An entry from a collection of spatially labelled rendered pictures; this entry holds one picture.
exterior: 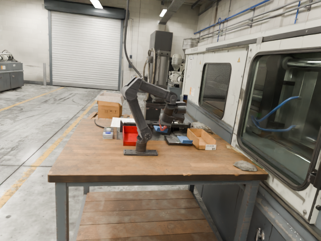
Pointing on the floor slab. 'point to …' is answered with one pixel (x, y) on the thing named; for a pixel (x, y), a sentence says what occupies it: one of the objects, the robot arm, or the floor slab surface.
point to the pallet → (105, 118)
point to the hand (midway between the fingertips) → (162, 129)
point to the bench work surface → (111, 151)
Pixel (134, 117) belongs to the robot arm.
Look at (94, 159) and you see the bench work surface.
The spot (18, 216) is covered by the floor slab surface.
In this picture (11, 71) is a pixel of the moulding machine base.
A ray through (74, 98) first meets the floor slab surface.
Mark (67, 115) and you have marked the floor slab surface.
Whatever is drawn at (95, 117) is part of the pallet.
